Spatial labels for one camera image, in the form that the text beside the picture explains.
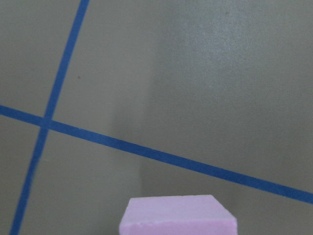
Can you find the pink foam block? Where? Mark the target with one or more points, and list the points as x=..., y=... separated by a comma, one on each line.
x=177, y=215

